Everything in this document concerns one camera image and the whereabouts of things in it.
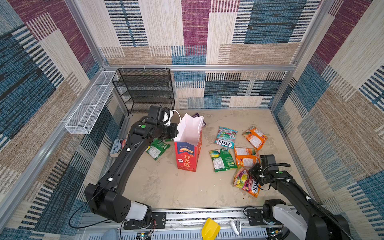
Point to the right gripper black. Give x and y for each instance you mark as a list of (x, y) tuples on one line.
[(251, 171)]

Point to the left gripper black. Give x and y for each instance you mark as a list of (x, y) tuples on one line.
[(174, 131)]

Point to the colourful Fox's fruit candy bag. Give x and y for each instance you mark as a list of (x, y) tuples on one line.
[(242, 180)]

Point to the red paper gift bag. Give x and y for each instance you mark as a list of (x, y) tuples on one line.
[(188, 142)]

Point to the orange snack bag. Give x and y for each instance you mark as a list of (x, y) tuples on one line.
[(247, 157)]

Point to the orange candy bag back side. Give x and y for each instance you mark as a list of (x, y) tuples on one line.
[(255, 137)]

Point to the teal Fox's candy bag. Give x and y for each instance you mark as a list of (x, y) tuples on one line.
[(226, 137)]

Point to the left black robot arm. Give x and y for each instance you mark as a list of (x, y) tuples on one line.
[(105, 198)]

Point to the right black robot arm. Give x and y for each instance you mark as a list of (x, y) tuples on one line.
[(310, 221)]

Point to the green snack bag far left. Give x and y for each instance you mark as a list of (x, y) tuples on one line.
[(157, 148)]

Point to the green snack bag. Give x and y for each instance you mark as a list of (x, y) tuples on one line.
[(222, 160), (157, 148)]

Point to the green snack bag centre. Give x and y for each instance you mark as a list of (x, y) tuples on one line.
[(222, 160)]

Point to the blue white snack pack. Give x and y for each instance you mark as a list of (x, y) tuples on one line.
[(117, 147)]

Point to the yellow plastic object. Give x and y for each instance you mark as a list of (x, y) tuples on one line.
[(210, 230)]

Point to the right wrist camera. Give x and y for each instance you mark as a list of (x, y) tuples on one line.
[(267, 160)]

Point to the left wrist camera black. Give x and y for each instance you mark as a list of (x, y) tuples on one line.
[(159, 116)]

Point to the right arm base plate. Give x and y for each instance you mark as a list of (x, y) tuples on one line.
[(255, 217)]

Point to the black wire mesh shelf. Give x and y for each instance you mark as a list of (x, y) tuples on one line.
[(141, 88)]

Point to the white wire mesh basket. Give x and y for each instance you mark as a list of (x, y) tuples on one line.
[(86, 114)]

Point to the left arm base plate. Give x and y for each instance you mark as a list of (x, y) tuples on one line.
[(157, 221)]

